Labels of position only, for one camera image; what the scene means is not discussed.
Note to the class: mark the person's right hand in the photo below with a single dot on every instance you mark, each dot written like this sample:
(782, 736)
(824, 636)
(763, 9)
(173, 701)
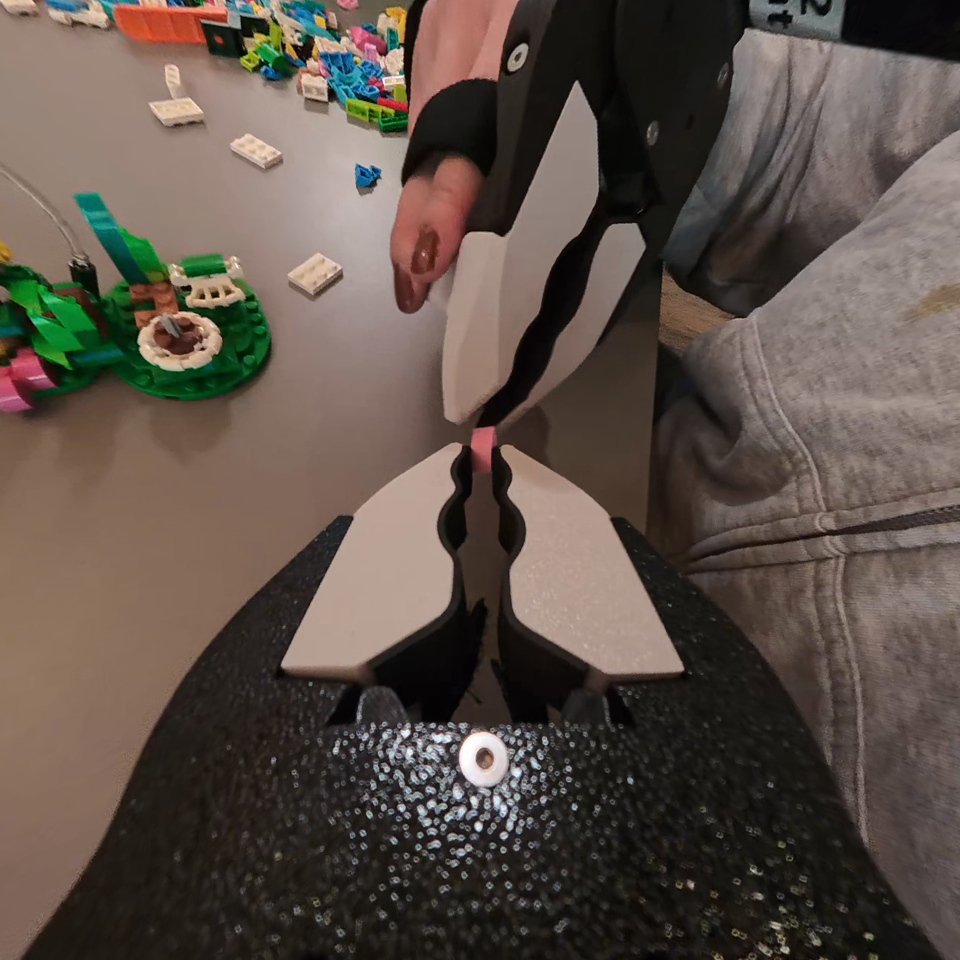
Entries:
(431, 232)

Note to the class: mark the pink lego piece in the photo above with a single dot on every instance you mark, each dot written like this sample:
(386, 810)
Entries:
(484, 454)

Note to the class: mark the person's right forearm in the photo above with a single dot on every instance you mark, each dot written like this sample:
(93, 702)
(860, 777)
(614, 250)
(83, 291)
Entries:
(810, 150)

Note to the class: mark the pile of loose lego pieces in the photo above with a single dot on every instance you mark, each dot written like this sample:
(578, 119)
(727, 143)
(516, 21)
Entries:
(330, 60)

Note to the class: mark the small blue lego piece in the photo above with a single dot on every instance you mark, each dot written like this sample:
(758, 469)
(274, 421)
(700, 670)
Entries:
(367, 176)

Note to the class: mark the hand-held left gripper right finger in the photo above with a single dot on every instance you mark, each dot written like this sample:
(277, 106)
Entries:
(585, 592)

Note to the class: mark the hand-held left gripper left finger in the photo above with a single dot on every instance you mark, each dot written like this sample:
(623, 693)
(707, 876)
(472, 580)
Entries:
(382, 585)

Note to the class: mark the small white lego brick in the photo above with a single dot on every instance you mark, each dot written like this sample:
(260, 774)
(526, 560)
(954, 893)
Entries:
(172, 77)

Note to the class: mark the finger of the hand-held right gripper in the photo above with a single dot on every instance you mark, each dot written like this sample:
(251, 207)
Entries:
(607, 285)
(480, 330)

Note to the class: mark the green lego garden model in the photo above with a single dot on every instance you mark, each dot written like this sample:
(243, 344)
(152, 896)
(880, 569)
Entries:
(187, 375)

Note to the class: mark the orange lego plate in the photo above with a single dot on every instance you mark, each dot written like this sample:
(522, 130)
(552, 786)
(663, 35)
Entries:
(165, 22)

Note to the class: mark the white lego plate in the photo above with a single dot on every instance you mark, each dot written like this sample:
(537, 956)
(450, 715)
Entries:
(176, 111)
(256, 150)
(315, 272)

